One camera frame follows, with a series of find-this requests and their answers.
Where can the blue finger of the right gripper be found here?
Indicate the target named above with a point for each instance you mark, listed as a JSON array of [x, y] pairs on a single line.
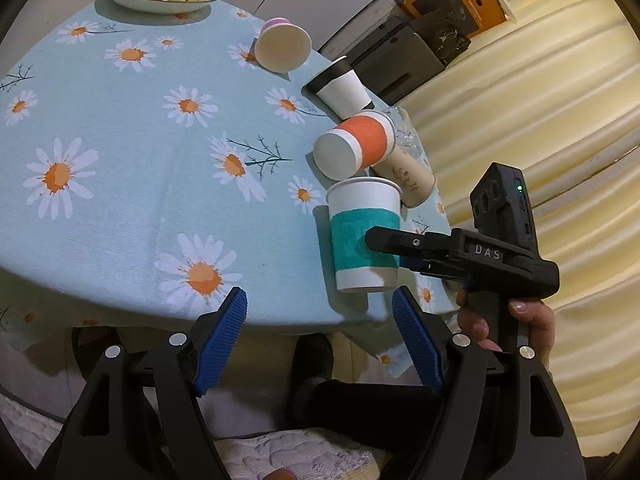
[[444, 268], [409, 246]]

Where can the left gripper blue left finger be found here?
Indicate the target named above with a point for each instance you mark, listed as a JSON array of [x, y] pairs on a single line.
[[184, 368]]

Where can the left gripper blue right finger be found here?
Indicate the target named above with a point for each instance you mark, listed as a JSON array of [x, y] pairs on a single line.
[[455, 373]]

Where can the teal banded paper cup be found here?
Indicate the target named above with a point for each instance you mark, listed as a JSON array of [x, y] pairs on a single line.
[[357, 205]]

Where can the brown kraft paper cup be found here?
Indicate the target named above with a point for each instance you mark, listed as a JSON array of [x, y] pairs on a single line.
[[416, 182]]

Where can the clear glass cup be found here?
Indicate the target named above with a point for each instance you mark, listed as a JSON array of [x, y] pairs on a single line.
[[407, 139]]

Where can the orange banded paper cup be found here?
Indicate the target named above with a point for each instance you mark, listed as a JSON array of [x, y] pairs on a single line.
[[354, 145]]

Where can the black banded paper cup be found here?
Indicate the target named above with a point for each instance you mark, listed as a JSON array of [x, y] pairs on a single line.
[[339, 87]]

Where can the pink banded paper cup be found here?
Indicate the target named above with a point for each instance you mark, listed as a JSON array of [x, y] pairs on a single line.
[[282, 46]]

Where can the person's right hand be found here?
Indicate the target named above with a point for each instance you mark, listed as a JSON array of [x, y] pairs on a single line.
[[537, 316]]

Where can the dark grey suitcase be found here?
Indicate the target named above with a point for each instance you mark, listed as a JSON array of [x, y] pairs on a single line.
[[393, 61]]

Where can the cream curtain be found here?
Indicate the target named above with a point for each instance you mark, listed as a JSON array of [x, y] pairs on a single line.
[[554, 91]]

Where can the blue daisy tablecloth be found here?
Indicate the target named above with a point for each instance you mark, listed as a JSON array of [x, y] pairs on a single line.
[[149, 165]]

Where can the dark handbag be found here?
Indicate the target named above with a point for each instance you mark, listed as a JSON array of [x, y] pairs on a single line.
[[439, 31]]

